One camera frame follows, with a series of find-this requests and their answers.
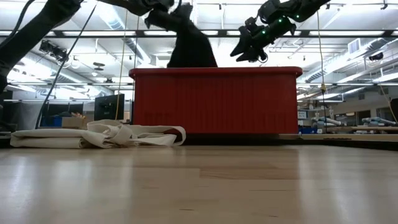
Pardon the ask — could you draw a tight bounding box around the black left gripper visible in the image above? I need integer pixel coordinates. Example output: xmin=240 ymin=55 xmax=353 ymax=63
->
xmin=124 ymin=0 xmax=194 ymax=32

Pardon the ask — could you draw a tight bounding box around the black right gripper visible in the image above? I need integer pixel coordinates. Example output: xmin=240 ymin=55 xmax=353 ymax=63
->
xmin=230 ymin=16 xmax=297 ymax=62

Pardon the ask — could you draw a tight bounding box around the black garment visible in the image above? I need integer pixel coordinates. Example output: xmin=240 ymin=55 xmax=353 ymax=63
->
xmin=167 ymin=17 xmax=218 ymax=68

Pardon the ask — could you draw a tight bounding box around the red plastic laundry bin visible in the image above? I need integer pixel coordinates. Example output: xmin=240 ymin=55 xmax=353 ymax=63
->
xmin=129 ymin=66 xmax=303 ymax=134

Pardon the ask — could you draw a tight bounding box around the blue storage bin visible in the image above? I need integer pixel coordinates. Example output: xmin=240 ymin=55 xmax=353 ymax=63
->
xmin=42 ymin=115 xmax=63 ymax=128

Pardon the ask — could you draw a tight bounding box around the black computer monitor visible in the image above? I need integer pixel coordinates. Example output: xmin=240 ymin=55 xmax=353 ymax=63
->
xmin=94 ymin=93 xmax=125 ymax=121

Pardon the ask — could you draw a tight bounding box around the brown cardboard box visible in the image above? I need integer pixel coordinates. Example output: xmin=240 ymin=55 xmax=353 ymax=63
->
xmin=61 ymin=115 xmax=94 ymax=129

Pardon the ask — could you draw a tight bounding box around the white canvas tote bag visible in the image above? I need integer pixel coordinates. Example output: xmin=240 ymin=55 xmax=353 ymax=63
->
xmin=9 ymin=119 xmax=187 ymax=149

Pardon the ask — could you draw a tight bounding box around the yellow hanging cable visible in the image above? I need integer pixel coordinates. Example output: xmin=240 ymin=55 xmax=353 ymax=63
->
xmin=114 ymin=9 xmax=129 ymax=121
xmin=316 ymin=11 xmax=328 ymax=133

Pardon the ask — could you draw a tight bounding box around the long black cable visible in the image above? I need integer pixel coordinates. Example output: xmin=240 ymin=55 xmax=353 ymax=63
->
xmin=34 ymin=0 xmax=99 ymax=130

